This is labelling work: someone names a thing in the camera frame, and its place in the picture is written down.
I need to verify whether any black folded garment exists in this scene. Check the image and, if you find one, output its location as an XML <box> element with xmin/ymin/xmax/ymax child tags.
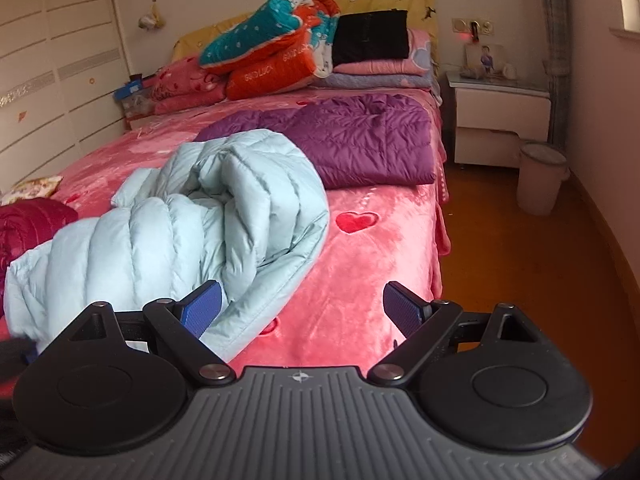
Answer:
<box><xmin>332</xmin><ymin>9</ymin><xmax>410</xmax><ymax>66</ymax></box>

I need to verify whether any teal orange folded quilt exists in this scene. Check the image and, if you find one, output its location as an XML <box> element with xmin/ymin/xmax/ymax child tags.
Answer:
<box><xmin>198</xmin><ymin>0</ymin><xmax>340</xmax><ymax>100</ymax></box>

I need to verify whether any white wardrobe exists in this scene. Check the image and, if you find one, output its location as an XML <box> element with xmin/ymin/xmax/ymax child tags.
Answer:
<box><xmin>0</xmin><ymin>0</ymin><xmax>129</xmax><ymax>191</ymax></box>

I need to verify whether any pink pillow under black garment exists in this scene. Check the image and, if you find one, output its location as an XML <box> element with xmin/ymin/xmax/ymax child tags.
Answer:
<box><xmin>333</xmin><ymin>28</ymin><xmax>432</xmax><ymax>76</ymax></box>

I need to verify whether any floral small cushion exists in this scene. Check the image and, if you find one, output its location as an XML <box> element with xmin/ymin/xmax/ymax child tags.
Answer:
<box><xmin>1</xmin><ymin>176</ymin><xmax>63</xmax><ymax>206</ymax></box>

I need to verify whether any white nightstand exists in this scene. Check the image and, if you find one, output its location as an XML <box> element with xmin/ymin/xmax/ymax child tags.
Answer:
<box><xmin>447</xmin><ymin>72</ymin><xmax>551</xmax><ymax>168</ymax></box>

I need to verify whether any lavender folded blanket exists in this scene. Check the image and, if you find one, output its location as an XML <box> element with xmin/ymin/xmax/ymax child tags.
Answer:
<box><xmin>311</xmin><ymin>73</ymin><xmax>439</xmax><ymax>93</ymax></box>

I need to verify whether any pink heart pillow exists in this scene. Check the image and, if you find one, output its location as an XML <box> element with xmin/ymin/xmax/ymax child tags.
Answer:
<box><xmin>151</xmin><ymin>55</ymin><xmax>227</xmax><ymax>115</ymax></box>

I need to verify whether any dark red down jacket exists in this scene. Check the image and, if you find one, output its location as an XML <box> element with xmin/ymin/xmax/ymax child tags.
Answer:
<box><xmin>1</xmin><ymin>198</ymin><xmax>79</xmax><ymax>320</ymax></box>

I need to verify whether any purple down jacket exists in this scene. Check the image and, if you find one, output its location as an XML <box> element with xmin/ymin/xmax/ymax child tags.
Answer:
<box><xmin>195</xmin><ymin>93</ymin><xmax>436</xmax><ymax>190</ymax></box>

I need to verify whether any light blue down jacket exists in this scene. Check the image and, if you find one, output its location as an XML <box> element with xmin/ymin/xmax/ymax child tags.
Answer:
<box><xmin>6</xmin><ymin>129</ymin><xmax>330</xmax><ymax>361</ymax></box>

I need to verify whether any yellow headboard cover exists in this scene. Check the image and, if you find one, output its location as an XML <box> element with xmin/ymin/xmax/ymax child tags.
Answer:
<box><xmin>171</xmin><ymin>0</ymin><xmax>439</xmax><ymax>65</ymax></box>

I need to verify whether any framed photo on nightstand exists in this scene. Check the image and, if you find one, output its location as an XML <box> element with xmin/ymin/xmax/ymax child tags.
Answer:
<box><xmin>464</xmin><ymin>42</ymin><xmax>508</xmax><ymax>77</ymax></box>

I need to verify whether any blue storage box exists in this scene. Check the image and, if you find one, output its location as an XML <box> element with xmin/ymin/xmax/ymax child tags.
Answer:
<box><xmin>113</xmin><ymin>74</ymin><xmax>156</xmax><ymax>120</ymax></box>

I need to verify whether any pink heart bed blanket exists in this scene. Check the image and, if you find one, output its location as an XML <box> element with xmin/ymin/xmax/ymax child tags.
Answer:
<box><xmin>1</xmin><ymin>89</ymin><xmax>450</xmax><ymax>368</ymax></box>

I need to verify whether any wall hanging ornament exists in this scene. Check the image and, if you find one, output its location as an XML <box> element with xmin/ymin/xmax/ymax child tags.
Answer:
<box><xmin>138</xmin><ymin>0</ymin><xmax>166</xmax><ymax>30</ymax></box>

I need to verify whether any grey checked curtain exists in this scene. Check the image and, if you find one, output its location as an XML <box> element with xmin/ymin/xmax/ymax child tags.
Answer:
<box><xmin>542</xmin><ymin>0</ymin><xmax>572</xmax><ymax>151</ymax></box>

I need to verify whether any beige waste bin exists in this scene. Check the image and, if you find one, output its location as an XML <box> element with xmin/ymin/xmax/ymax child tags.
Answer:
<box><xmin>516</xmin><ymin>141</ymin><xmax>570</xmax><ymax>216</ymax></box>

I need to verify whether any wall socket with charger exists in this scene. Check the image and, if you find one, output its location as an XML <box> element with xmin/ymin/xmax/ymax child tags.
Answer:
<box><xmin>451</xmin><ymin>18</ymin><xmax>494</xmax><ymax>44</ymax></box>

